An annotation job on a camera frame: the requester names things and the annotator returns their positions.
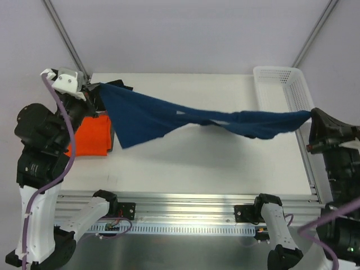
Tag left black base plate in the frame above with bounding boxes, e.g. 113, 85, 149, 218
117, 202, 136, 221

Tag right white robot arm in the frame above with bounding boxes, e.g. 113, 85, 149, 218
251, 108, 359, 269

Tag right corner aluminium profile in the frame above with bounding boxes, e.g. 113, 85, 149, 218
291, 0, 340, 68

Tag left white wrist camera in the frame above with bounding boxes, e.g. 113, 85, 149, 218
41, 67, 86, 101

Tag black folded t shirt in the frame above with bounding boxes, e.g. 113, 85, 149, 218
91, 79, 133, 111

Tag orange folded t shirt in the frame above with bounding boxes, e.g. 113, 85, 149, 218
75, 115, 111, 157

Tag aluminium mounting rail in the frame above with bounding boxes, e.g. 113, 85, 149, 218
55, 191, 327, 226

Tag white plastic basket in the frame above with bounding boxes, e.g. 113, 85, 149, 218
253, 66, 314, 113

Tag grey folded t shirt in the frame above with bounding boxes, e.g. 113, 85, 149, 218
107, 126, 115, 153

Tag blue t shirt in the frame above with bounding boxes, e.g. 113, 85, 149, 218
99, 83, 311, 149

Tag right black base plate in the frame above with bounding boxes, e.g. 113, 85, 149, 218
233, 205, 264, 225

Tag left corner aluminium profile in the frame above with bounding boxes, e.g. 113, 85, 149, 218
41, 0, 90, 81

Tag white slotted cable duct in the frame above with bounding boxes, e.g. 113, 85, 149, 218
87, 221, 256, 237

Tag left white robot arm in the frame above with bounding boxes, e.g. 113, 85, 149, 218
6, 94, 118, 269

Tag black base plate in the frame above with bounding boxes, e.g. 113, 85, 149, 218
233, 205, 264, 225
117, 202, 136, 221

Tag corner aluminium profile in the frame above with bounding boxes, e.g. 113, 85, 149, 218
291, 0, 340, 68
41, 0, 90, 81

